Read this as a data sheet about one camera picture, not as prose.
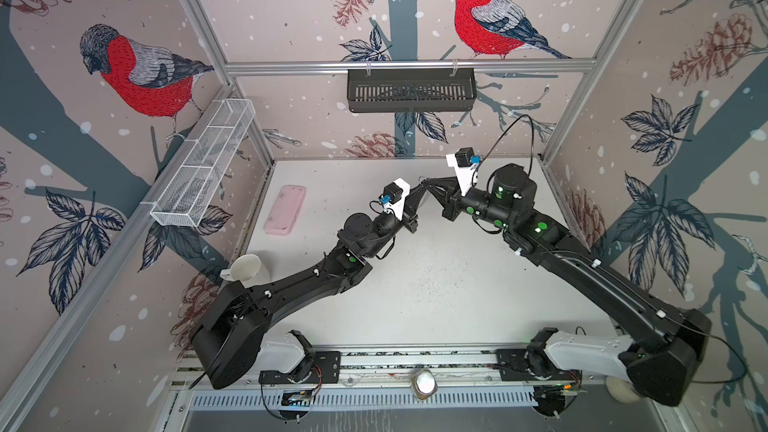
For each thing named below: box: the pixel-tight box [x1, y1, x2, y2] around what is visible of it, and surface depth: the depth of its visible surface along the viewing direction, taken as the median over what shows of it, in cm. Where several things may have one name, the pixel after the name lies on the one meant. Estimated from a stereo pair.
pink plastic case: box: [264, 185, 306, 236], surface depth 106 cm
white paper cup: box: [220, 254, 270, 288], surface depth 83 cm
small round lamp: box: [411, 368, 438, 400], surface depth 64 cm
